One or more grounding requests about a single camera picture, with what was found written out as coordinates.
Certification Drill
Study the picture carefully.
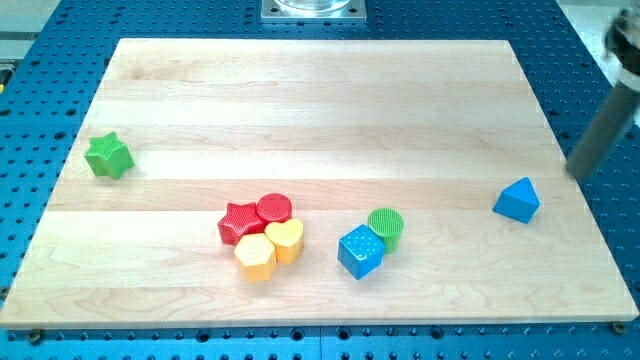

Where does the yellow heart block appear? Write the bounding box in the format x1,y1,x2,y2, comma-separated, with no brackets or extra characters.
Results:
265,218,304,264

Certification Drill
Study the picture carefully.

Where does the blue triangle block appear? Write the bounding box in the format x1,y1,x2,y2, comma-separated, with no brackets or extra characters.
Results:
493,177,540,224

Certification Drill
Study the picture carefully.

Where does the red star block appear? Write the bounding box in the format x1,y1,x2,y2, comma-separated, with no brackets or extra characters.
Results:
217,202,265,246

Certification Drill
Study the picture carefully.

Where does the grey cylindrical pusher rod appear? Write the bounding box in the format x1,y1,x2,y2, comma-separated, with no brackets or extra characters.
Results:
566,81,639,181

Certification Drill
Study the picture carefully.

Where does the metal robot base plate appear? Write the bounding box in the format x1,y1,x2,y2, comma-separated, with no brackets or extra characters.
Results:
260,0,367,23

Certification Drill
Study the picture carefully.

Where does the green cylinder block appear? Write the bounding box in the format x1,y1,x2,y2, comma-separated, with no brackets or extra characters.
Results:
367,208,404,254

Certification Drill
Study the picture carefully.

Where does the red cylinder block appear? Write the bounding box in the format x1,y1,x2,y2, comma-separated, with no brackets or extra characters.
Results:
256,193,293,224

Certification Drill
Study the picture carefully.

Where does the green star block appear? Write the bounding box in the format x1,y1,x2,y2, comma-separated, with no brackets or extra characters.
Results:
84,132,135,179

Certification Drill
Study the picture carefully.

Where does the wooden board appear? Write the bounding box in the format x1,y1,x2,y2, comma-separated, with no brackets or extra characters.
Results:
1,39,638,329

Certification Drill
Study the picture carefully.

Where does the blurred robot tool mount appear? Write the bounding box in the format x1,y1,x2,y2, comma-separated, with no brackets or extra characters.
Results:
604,7,639,92

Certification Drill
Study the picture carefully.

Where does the yellow hexagon block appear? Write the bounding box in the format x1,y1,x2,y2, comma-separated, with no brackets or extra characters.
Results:
234,233,277,282

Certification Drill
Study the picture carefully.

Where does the blue cube block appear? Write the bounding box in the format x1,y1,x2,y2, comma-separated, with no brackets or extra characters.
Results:
337,224,385,280

